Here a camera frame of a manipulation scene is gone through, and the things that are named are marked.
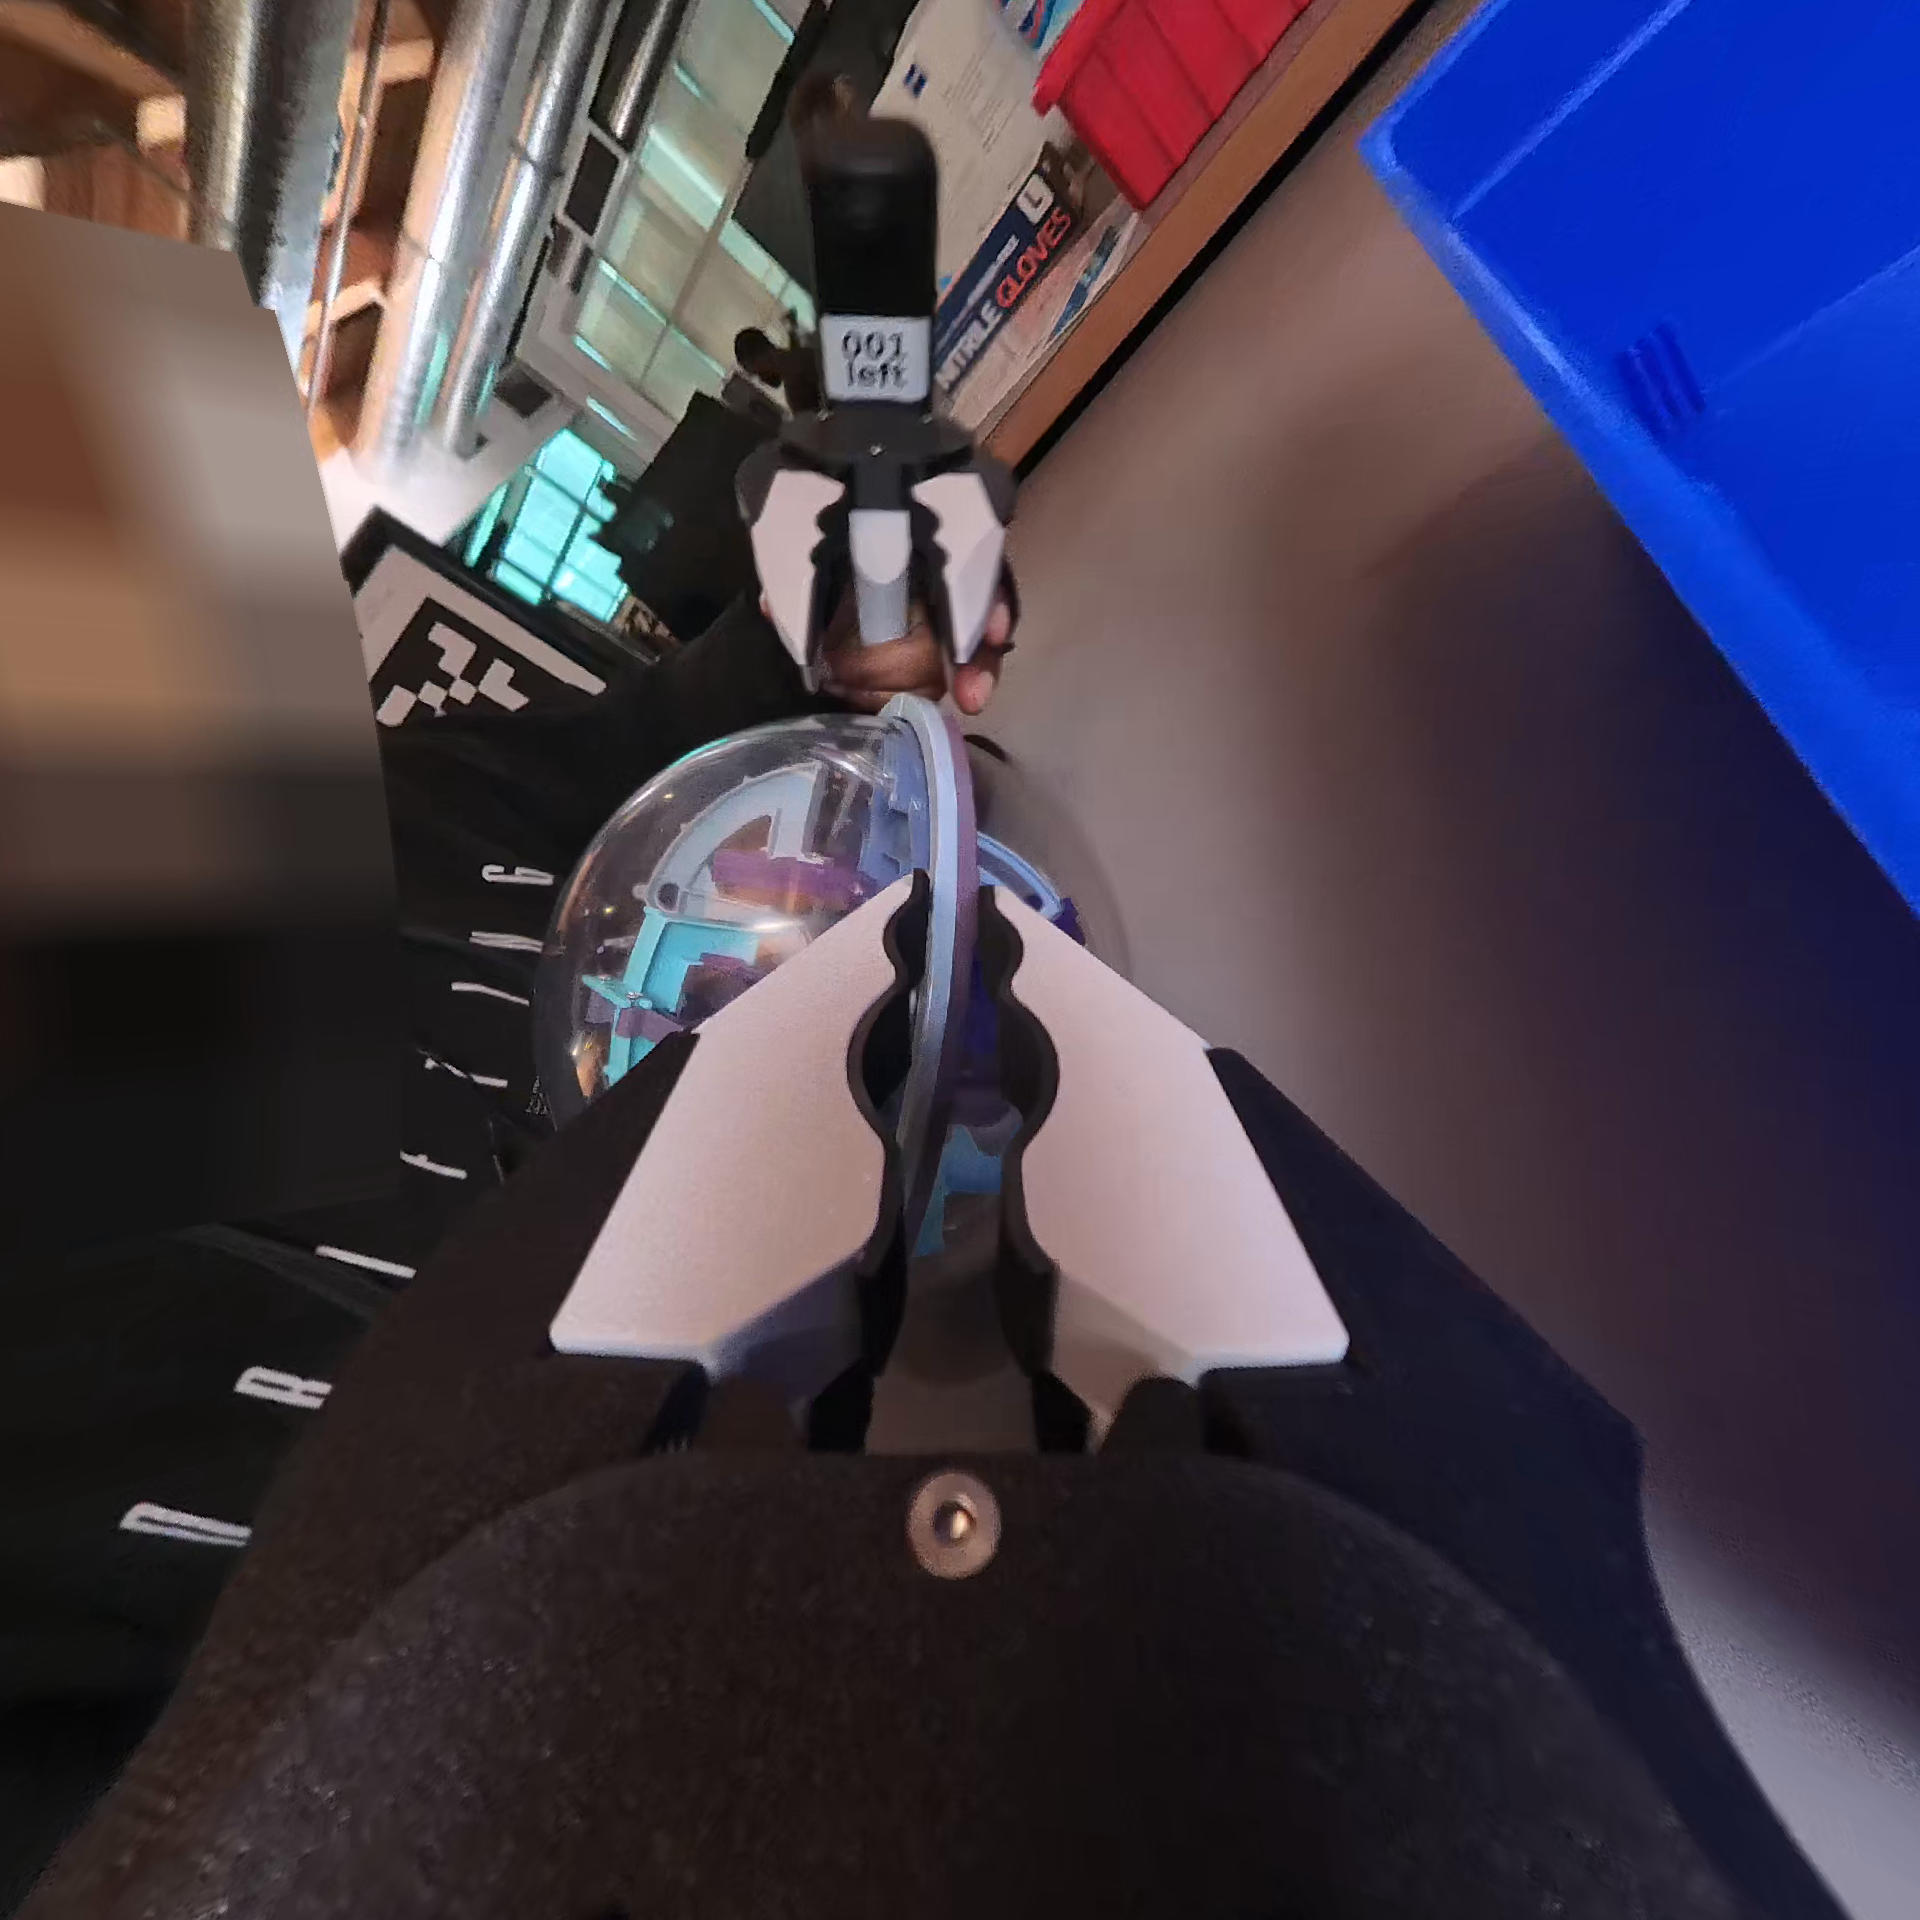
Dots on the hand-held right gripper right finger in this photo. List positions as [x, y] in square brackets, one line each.
[1185, 1199]

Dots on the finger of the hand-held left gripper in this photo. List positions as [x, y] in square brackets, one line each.
[794, 574]
[956, 555]

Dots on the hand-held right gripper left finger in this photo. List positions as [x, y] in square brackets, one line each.
[721, 1199]

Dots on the clear plastic maze ball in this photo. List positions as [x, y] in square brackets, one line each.
[721, 869]

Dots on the blue plastic bin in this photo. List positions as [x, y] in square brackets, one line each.
[1713, 303]

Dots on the person's left hand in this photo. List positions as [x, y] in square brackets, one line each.
[902, 676]

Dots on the blue glove box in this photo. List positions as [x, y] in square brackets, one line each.
[1035, 286]

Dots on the black-framed marker sign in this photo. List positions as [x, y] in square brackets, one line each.
[482, 632]

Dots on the red plastic bin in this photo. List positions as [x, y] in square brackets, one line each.
[1169, 78]

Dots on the black backpack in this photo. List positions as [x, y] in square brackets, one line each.
[302, 1199]

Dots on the silver ventilation duct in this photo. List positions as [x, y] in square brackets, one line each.
[359, 182]

